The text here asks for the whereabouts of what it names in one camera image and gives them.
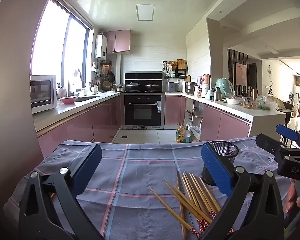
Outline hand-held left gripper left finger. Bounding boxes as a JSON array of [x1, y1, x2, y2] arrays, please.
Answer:
[[19, 143, 103, 240]]

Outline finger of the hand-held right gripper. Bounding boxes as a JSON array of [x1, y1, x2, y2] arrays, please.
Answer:
[[255, 134, 300, 165], [276, 124, 300, 148]]

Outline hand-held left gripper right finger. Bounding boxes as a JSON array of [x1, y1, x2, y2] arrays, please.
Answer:
[[201, 142, 285, 240]]

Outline black mesh utensil holder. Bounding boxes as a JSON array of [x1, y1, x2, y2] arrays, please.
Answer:
[[201, 141, 240, 187]]

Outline pile of wooden chopsticks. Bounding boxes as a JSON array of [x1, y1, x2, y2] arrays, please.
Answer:
[[149, 169, 234, 238]]

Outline hanging kitchen utensils rack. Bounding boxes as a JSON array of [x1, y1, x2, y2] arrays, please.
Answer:
[[91, 61, 115, 90]]

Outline bag of green vegetables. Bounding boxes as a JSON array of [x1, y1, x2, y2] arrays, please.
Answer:
[[255, 95, 278, 111]]

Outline white plastic bag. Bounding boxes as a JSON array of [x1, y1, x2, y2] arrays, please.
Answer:
[[189, 125, 202, 142]]

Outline clear container of nuts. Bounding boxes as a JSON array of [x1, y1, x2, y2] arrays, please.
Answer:
[[242, 97, 256, 109]]

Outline long pink base cabinets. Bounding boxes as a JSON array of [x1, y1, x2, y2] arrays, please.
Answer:
[[36, 95, 122, 155]]

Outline yellow cooking oil bottle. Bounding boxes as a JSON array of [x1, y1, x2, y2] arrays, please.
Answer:
[[175, 123, 188, 143]]

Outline blue checked tablecloth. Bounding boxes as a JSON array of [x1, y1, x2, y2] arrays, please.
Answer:
[[4, 136, 294, 240]]

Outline pink bowl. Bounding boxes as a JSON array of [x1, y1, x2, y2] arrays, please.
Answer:
[[60, 96, 78, 105]]

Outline green air fryer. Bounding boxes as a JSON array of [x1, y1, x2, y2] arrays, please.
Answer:
[[215, 78, 234, 99]]

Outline pink cabinet beside oven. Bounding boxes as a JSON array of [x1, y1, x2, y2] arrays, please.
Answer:
[[164, 95, 187, 126]]

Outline black built-in stove oven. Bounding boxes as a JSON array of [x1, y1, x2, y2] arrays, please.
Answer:
[[124, 71, 165, 130]]

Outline steel stockpot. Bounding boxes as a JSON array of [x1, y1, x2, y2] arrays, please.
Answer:
[[185, 82, 198, 94]]

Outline steel kitchen faucet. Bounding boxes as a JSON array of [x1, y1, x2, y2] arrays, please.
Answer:
[[67, 70, 84, 97]]

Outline pink thermos jug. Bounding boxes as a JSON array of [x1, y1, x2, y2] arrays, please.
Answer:
[[202, 74, 212, 90]]

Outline white countertop oven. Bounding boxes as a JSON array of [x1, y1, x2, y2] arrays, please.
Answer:
[[30, 75, 58, 114]]

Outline black lidded wok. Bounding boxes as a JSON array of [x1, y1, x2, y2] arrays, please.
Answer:
[[145, 82, 162, 91], [125, 80, 142, 92]]

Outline white water heater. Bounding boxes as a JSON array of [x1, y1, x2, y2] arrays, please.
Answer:
[[95, 34, 107, 60]]

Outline kitchen window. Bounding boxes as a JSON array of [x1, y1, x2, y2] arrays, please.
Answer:
[[31, 0, 93, 98]]

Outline ceiling light panel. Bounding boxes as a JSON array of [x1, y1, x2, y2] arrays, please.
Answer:
[[136, 4, 155, 21]]

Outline pink wall painting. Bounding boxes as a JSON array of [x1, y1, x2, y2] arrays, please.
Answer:
[[235, 62, 247, 87]]

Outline black wall rack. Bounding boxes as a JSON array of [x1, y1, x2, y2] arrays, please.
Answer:
[[162, 59, 188, 79]]

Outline pink wall cabinet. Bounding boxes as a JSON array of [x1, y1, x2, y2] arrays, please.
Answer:
[[104, 29, 131, 54]]

